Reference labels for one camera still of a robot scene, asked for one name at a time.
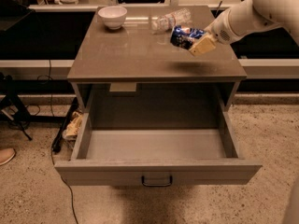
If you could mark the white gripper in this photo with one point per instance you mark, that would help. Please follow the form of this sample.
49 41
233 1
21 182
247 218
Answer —
220 29

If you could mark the blue Pepsi can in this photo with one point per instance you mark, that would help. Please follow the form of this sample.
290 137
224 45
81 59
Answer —
184 37

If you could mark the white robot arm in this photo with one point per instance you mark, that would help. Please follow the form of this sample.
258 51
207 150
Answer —
250 16

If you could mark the grey cabinet with counter top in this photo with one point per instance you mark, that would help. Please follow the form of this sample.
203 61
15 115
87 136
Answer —
135 54

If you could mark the open grey top drawer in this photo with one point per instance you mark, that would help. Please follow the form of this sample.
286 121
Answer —
180 130

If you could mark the clear plastic water bottle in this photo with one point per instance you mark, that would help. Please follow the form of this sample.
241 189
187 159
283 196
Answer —
169 21

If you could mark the white ceramic bowl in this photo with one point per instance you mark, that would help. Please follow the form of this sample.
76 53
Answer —
113 17

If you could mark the crumpled yellow paper bag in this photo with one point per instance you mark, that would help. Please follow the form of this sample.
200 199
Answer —
71 131

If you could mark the black power strip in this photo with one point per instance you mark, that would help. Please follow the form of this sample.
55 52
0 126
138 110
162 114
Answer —
56 147

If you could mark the black stand legs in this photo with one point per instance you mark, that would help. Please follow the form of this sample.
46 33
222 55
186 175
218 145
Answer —
16 112

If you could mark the tan shoe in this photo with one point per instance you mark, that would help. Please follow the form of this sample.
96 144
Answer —
6 155

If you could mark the black drawer handle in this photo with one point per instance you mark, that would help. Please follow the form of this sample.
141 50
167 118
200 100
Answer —
156 182

